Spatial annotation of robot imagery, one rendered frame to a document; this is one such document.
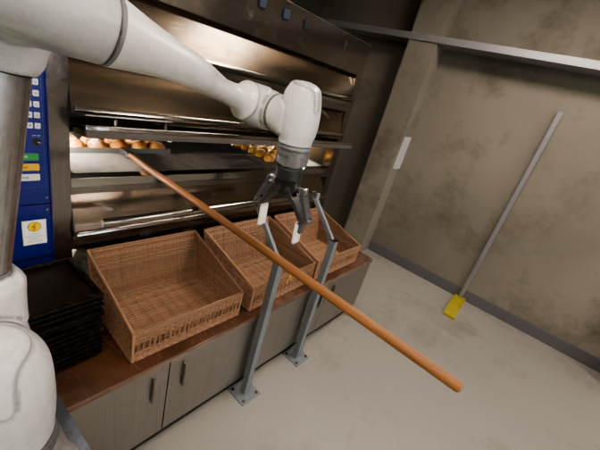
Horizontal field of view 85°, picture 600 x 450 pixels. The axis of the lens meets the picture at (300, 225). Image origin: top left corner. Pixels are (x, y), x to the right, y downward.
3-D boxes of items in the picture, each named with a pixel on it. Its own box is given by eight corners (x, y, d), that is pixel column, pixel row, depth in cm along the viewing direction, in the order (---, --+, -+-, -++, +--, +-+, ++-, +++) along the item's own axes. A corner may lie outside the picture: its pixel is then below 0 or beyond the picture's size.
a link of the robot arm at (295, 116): (321, 148, 89) (287, 135, 96) (336, 87, 83) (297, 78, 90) (295, 150, 81) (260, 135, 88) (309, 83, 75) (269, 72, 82)
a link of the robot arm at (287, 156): (297, 150, 83) (293, 172, 85) (317, 147, 90) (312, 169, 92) (270, 139, 87) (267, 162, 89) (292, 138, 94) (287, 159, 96)
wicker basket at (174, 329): (83, 298, 157) (83, 248, 146) (189, 269, 199) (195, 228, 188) (129, 366, 131) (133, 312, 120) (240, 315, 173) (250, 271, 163)
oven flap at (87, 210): (73, 236, 141) (66, 189, 138) (320, 198, 276) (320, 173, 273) (77, 237, 138) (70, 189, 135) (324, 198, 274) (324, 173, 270)
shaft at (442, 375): (461, 390, 83) (466, 381, 82) (457, 396, 80) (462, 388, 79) (132, 158, 170) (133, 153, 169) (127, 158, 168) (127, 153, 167)
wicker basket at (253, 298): (195, 268, 201) (201, 228, 191) (261, 247, 245) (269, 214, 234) (248, 313, 177) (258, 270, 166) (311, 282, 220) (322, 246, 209)
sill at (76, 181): (65, 182, 136) (65, 173, 134) (321, 170, 272) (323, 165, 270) (70, 187, 133) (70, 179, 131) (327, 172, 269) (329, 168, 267)
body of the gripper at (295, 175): (270, 161, 90) (264, 192, 94) (294, 170, 86) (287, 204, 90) (287, 158, 96) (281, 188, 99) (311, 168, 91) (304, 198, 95)
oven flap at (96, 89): (70, 112, 121) (62, 53, 117) (338, 136, 256) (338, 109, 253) (75, 110, 118) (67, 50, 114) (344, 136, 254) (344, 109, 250)
